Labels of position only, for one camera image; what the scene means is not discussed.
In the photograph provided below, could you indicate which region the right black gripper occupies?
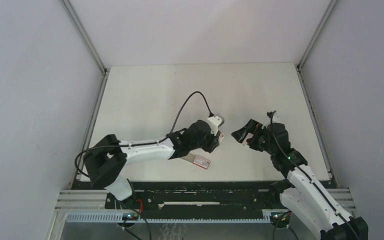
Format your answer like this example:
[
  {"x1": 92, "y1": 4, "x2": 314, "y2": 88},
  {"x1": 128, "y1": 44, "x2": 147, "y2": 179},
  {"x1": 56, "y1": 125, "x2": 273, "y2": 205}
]
[{"x1": 231, "y1": 119, "x2": 276, "y2": 156}]

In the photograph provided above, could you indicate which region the red white staple box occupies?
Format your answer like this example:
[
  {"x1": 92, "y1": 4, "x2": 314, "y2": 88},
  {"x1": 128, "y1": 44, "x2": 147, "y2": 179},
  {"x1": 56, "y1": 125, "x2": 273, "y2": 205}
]
[{"x1": 181, "y1": 154, "x2": 211, "y2": 170}]

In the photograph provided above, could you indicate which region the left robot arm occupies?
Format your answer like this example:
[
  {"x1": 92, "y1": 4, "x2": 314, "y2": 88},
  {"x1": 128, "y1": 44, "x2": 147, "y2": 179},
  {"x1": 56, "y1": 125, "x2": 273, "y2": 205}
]
[{"x1": 74, "y1": 115, "x2": 225, "y2": 209}]

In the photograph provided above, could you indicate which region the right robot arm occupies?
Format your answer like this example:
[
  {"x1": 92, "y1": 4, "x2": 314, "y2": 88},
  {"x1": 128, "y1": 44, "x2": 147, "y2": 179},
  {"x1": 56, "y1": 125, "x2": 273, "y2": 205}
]
[{"x1": 231, "y1": 119, "x2": 369, "y2": 240}]

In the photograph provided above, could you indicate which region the right circuit board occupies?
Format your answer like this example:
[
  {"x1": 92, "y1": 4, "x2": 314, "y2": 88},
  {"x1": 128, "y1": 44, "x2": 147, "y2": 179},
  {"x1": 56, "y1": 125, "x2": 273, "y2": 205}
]
[{"x1": 271, "y1": 211, "x2": 291, "y2": 224}]

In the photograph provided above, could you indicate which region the circuit board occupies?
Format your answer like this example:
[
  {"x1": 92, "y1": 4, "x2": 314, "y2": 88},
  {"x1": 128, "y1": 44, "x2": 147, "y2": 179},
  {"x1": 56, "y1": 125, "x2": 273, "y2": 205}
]
[
  {"x1": 122, "y1": 213, "x2": 139, "y2": 222},
  {"x1": 271, "y1": 211, "x2": 291, "y2": 224}
]

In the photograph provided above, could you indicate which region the left circuit board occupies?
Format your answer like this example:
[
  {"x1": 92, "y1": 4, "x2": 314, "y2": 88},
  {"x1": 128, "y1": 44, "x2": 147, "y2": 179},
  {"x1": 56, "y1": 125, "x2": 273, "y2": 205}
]
[{"x1": 122, "y1": 213, "x2": 139, "y2": 222}]

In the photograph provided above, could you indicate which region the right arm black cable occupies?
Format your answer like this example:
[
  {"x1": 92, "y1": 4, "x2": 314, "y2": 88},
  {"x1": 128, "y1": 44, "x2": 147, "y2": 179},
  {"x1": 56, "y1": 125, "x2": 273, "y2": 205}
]
[{"x1": 266, "y1": 110, "x2": 362, "y2": 240}]

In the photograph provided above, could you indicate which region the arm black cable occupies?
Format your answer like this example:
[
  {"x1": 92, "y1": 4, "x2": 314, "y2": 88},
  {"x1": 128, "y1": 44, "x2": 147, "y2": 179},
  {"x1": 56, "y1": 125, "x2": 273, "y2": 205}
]
[
  {"x1": 266, "y1": 110, "x2": 362, "y2": 240},
  {"x1": 74, "y1": 91, "x2": 215, "y2": 240}
]

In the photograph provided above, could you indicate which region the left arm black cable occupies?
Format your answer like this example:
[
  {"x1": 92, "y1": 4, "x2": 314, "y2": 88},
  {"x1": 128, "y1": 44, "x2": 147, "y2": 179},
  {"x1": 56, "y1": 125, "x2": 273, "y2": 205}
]
[{"x1": 74, "y1": 91, "x2": 215, "y2": 240}]

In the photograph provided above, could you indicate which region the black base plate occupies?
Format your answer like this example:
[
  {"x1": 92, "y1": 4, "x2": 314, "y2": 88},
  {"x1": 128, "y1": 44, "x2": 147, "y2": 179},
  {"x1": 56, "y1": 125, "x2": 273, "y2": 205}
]
[{"x1": 71, "y1": 180, "x2": 337, "y2": 221}]

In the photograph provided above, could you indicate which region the aluminium rail frame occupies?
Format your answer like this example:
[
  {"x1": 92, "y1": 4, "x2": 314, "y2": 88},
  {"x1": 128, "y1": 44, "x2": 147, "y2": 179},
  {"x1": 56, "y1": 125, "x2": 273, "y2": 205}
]
[{"x1": 54, "y1": 188, "x2": 357, "y2": 213}]

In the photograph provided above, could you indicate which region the right corner aluminium post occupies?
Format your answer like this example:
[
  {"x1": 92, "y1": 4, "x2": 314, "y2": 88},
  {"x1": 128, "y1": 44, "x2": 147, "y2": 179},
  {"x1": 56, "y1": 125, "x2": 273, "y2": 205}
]
[{"x1": 296, "y1": 0, "x2": 341, "y2": 72}]

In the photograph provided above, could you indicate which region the corner aluminium post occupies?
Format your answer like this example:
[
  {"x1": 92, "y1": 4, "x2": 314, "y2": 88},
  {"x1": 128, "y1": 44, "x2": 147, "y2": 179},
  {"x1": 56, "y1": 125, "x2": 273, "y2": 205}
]
[
  {"x1": 59, "y1": 0, "x2": 107, "y2": 75},
  {"x1": 296, "y1": 0, "x2": 341, "y2": 72}
]

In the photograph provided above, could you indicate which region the white cable duct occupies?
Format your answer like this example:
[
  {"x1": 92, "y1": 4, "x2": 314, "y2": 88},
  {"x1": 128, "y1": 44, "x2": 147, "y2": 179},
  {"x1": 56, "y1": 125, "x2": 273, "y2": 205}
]
[{"x1": 65, "y1": 212, "x2": 274, "y2": 224}]

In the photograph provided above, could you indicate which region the left corner aluminium post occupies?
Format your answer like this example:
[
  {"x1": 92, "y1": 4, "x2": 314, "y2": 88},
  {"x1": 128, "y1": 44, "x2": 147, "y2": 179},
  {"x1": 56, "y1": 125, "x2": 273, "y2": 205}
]
[{"x1": 59, "y1": 0, "x2": 107, "y2": 75}]

